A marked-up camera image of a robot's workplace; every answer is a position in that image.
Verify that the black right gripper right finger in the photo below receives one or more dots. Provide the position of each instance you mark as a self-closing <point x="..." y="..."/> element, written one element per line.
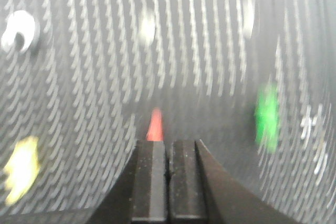
<point x="202" y="191"/>

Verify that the white round key switch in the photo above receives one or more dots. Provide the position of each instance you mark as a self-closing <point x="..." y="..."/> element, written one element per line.
<point x="22" y="23"/>

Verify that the green toggle switch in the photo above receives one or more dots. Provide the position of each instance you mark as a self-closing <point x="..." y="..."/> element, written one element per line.
<point x="267" y="118"/>

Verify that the yellow toggle switch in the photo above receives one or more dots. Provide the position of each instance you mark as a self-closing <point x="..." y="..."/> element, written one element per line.
<point x="21" y="169"/>

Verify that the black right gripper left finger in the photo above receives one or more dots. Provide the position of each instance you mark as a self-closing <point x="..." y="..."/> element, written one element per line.
<point x="149" y="199"/>

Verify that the red toggle switch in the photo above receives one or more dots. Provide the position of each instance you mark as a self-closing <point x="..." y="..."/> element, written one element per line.
<point x="155" y="131"/>

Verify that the black perforated pegboard panel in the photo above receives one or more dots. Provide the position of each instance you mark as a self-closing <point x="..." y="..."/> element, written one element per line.
<point x="100" y="67"/>

